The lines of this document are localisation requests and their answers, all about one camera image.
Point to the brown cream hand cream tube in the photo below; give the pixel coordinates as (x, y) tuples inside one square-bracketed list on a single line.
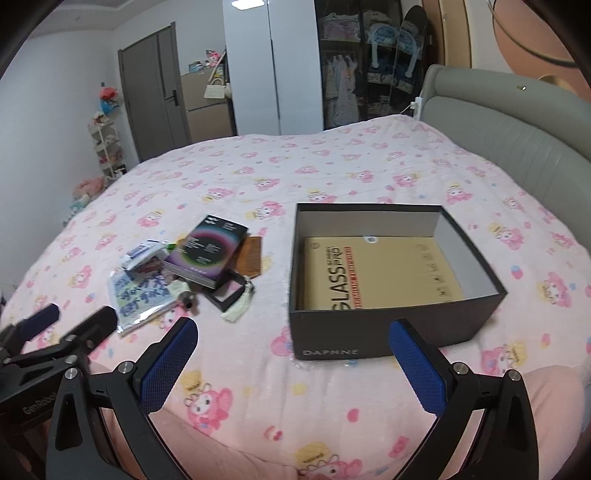
[(187, 300)]

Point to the black cardboard box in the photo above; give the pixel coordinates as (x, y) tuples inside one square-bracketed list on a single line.
[(341, 332)]

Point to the ceiling light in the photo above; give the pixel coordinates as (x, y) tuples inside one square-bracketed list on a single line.
[(247, 3)]

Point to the brown wooden comb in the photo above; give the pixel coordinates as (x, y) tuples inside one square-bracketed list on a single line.
[(251, 258)]

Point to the flat yellow packet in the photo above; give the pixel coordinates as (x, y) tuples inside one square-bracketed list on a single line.
[(383, 272)]

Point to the white shelf rack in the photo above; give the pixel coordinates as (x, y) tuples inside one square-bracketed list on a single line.
[(108, 147)]

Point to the grey door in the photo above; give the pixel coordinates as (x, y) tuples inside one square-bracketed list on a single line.
[(147, 92)]

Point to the grey padded headboard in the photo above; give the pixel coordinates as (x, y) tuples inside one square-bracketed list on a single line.
[(508, 124)]

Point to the thin black hoop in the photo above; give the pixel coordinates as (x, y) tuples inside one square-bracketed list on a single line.
[(517, 42)]

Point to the hanging clothes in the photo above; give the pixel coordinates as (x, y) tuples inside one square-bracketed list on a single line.
[(344, 87)]

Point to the dark display cabinet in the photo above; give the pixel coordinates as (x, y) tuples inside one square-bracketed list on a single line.
[(374, 97)]

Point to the white wall charger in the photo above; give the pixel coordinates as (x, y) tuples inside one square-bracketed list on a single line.
[(419, 105)]

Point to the blue plush toy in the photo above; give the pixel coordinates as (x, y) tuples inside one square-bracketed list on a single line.
[(392, 39)]

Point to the white handbag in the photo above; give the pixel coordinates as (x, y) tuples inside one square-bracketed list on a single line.
[(216, 91)]

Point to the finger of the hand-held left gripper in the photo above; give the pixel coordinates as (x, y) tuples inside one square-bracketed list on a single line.
[(94, 325), (41, 318)]

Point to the black square display frame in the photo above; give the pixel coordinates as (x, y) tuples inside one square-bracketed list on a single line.
[(231, 288)]

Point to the clear bag with blue print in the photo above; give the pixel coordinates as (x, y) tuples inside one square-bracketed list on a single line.
[(138, 300)]

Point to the green yellow snack packet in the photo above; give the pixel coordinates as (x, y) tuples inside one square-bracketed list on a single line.
[(171, 243)]

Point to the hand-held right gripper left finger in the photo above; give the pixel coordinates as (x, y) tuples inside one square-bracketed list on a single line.
[(166, 364)]

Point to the pile of plush toys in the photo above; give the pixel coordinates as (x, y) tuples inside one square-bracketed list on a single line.
[(87, 189)]

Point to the pink cartoon printed blanket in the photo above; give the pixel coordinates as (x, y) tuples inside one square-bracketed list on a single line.
[(277, 184)]

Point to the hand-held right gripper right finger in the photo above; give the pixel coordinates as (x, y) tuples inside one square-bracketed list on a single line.
[(415, 369)]

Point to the white blue wet wipes pack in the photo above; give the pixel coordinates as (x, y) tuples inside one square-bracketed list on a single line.
[(141, 254)]

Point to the cream tassel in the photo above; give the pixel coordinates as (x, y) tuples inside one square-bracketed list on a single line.
[(233, 314)]

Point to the red plush toy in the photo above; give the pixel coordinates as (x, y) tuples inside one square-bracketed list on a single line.
[(109, 94)]

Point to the white wardrobe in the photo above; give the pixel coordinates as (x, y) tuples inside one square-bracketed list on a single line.
[(254, 69)]

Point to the pink plush toy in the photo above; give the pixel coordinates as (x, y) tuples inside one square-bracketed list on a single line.
[(214, 59)]

